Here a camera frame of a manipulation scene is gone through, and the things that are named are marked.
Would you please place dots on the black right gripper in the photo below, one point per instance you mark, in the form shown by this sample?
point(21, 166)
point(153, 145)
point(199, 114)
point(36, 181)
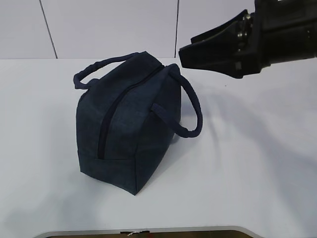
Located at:
point(235, 48)

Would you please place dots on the navy blue lunch bag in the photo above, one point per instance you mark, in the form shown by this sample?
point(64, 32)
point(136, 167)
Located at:
point(131, 109)

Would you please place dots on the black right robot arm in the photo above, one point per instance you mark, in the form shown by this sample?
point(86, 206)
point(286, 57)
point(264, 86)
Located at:
point(277, 31)

